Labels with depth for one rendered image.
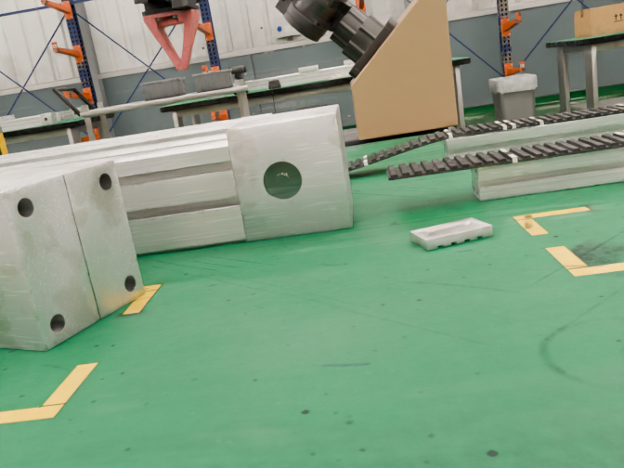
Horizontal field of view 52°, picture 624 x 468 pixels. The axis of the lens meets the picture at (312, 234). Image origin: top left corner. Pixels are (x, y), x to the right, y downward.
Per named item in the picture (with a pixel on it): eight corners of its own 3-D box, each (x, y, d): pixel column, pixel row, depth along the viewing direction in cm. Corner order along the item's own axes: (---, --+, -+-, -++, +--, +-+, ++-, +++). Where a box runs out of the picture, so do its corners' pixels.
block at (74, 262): (167, 281, 47) (137, 152, 44) (46, 352, 37) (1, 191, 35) (67, 280, 51) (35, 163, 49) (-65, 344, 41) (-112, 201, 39)
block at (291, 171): (353, 197, 65) (339, 102, 63) (352, 227, 53) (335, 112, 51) (266, 209, 66) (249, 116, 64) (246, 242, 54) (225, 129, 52)
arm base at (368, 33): (397, 20, 119) (357, 73, 123) (363, -7, 118) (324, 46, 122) (397, 23, 110) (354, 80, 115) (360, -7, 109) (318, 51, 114)
